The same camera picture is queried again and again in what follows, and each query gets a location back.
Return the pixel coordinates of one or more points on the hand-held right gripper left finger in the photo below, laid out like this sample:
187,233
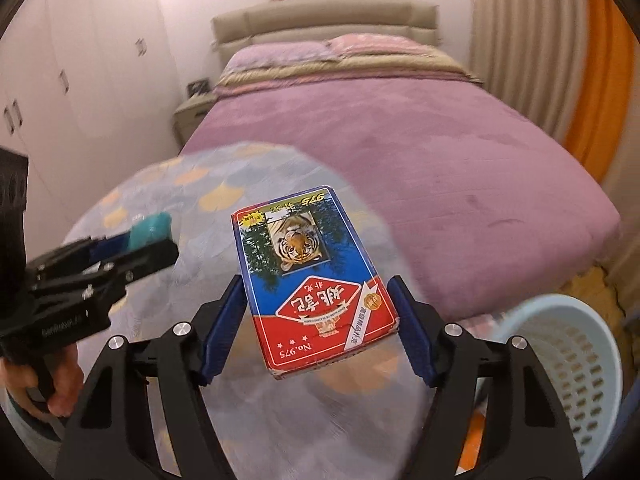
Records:
225,330

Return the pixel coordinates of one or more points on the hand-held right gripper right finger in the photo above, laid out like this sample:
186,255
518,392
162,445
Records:
407,325

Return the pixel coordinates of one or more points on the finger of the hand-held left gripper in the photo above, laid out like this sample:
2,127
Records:
112,246
145,260

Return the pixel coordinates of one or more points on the blue and red card box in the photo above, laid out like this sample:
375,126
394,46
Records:
310,310

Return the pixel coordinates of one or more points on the light blue plastic basket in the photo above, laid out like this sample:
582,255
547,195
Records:
525,310

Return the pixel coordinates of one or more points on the person's left hand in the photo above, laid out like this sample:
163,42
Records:
65,380

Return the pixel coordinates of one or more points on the beige nightstand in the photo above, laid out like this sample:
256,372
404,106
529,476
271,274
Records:
192,120

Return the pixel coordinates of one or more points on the purple bed blanket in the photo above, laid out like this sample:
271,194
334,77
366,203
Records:
425,160

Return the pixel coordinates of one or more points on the white wardrobe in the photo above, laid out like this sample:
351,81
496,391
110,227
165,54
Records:
90,60

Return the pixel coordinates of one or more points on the purple pillow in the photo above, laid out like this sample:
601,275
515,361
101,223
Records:
275,57

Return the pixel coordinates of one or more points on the beige folded quilt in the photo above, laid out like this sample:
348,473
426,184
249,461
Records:
400,67

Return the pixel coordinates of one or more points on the pink pillow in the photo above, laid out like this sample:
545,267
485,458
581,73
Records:
370,44

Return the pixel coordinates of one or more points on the beige padded headboard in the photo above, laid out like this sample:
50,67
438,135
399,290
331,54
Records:
325,20

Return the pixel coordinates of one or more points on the orange curtain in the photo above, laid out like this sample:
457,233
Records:
600,85

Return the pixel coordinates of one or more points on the beige curtain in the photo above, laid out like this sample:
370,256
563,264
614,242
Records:
520,35

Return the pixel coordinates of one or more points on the small picture frame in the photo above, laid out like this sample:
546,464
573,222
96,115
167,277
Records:
198,87

